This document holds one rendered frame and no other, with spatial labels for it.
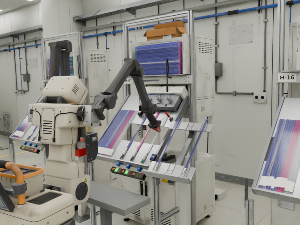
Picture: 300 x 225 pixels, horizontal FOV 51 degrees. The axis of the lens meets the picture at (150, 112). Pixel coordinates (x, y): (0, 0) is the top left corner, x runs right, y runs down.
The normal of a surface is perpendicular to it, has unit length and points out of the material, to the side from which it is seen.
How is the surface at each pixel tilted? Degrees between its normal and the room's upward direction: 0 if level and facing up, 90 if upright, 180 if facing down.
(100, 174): 90
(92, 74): 90
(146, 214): 90
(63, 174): 82
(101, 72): 90
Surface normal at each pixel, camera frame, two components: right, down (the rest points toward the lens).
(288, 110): -0.47, -0.64
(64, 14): 0.77, 0.05
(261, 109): -0.65, 0.10
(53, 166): -0.49, -0.04
